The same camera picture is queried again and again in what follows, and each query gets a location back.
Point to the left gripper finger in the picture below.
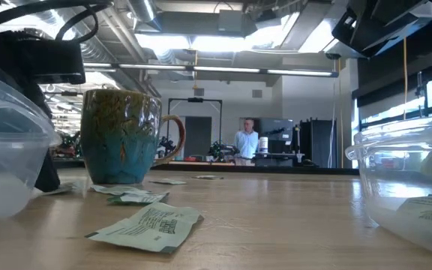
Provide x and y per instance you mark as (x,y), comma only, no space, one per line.
(47,176)

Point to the teal and brown ceramic mug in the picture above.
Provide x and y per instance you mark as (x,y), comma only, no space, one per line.
(122,150)

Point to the black background robot arm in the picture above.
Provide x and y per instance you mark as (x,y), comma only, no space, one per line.
(219,150)
(165,144)

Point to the clear plastic bin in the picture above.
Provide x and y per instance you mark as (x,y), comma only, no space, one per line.
(2,168)
(388,180)

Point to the black panel cabinet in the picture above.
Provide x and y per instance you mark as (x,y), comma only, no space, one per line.
(321,142)

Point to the dark grey cabinet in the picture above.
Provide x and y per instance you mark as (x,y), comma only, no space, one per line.
(279,127)

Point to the grey ceiling box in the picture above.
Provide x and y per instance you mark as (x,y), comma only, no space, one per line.
(231,20)

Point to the wooden background table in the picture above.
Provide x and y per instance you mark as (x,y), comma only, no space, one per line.
(201,163)

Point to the dark grey door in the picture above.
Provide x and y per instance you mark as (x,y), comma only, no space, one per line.
(198,135)

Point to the long LED light bar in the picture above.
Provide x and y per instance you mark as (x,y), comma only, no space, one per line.
(223,69)

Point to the white canister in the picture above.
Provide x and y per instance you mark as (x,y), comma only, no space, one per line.
(263,145)

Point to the person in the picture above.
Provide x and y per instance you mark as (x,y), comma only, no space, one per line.
(246,144)

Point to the silver air duct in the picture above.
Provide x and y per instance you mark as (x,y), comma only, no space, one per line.
(144,11)

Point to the grey wall vent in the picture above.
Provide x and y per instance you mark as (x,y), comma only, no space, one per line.
(257,93)
(199,92)

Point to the black background gantry frame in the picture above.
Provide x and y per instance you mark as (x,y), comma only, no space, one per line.
(195,99)

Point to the black aluminium table frame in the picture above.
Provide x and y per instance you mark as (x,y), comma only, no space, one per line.
(276,169)

